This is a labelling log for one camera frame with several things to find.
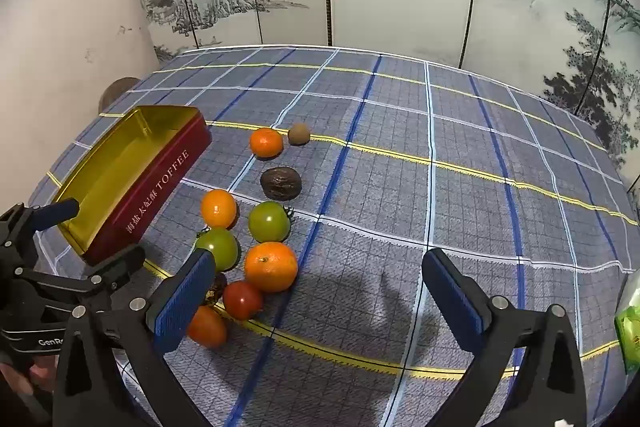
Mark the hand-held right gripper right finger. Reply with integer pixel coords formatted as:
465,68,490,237
422,249,587,427

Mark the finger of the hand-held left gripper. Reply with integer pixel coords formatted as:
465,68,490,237
27,199,81,233
82,244,147,308

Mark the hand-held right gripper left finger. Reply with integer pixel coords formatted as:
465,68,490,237
52,249,217,427

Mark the orange-red tomato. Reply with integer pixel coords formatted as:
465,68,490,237
186,305,229,349

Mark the dark wrinkled passion fruit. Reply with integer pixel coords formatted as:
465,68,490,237
260,166,303,201
205,272,229,306

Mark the red tin box gold inside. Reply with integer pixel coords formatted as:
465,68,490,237
51,105,212,266

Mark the red tomato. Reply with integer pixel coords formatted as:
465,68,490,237
222,280,265,321

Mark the green tomato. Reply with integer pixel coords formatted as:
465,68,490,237
248,201,295,243
194,228,241,272

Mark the large orange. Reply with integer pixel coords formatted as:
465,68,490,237
244,241,299,294

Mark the glossy small orange tomato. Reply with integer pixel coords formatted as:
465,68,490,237
200,189,238,229

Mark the matte tangerine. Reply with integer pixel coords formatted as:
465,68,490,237
249,127,285,159

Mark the person's left hand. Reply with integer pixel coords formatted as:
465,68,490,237
0,362,56,403

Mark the blue plaid tablecloth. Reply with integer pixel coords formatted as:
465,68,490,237
27,44,640,427

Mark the round grey millstone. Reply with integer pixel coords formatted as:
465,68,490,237
97,77,143,112

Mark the green plastic packet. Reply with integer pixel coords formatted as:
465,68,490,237
614,269,640,375

